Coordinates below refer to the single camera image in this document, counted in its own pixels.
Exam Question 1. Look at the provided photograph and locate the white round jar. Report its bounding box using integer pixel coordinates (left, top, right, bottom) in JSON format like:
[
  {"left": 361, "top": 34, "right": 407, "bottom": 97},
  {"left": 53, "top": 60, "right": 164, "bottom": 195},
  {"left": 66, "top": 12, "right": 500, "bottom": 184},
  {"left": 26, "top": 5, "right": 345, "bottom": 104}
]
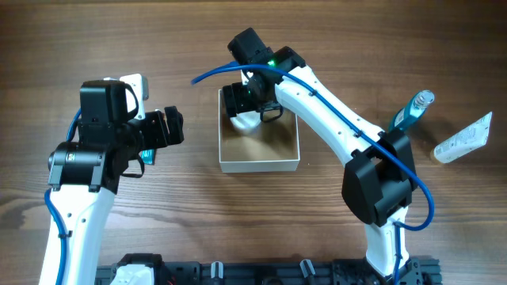
[{"left": 230, "top": 111, "right": 261, "bottom": 134}]

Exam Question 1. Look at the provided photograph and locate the teal mouthwash bottle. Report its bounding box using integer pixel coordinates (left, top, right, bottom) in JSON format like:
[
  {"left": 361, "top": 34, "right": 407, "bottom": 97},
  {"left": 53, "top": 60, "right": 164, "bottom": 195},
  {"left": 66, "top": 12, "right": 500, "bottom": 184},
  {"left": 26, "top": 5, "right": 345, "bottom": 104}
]
[{"left": 388, "top": 90, "right": 435, "bottom": 131}]

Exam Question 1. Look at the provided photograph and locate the white lotion tube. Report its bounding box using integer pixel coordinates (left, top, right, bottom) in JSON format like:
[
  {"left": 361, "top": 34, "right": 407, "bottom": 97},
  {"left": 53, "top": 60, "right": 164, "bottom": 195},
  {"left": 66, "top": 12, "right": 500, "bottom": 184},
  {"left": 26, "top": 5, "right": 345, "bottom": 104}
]
[{"left": 430, "top": 112, "right": 493, "bottom": 164}]

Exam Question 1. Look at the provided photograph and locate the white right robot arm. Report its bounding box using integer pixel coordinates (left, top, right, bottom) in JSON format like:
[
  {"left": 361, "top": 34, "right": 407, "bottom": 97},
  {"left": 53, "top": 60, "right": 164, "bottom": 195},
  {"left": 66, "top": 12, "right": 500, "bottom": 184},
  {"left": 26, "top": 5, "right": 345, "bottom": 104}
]
[{"left": 221, "top": 28, "right": 417, "bottom": 280}]

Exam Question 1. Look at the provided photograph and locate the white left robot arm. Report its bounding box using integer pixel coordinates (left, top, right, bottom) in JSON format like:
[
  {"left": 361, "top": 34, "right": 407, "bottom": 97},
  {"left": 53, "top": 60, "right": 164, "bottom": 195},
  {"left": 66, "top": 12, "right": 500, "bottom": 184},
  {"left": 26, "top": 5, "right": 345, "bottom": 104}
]
[{"left": 40, "top": 80, "right": 184, "bottom": 284}]

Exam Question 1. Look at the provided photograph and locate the white cardboard box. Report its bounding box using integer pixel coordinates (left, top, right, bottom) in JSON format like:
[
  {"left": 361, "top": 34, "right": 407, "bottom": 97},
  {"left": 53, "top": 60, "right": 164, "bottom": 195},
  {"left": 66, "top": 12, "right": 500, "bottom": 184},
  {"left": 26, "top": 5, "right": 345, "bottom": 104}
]
[{"left": 218, "top": 92, "right": 300, "bottom": 173}]

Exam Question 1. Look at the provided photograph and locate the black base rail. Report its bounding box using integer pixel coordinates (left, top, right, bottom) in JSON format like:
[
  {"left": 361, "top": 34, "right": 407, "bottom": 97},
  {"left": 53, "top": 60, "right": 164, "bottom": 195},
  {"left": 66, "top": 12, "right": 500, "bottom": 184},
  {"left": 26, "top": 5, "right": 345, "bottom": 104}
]
[{"left": 94, "top": 253, "right": 441, "bottom": 285}]

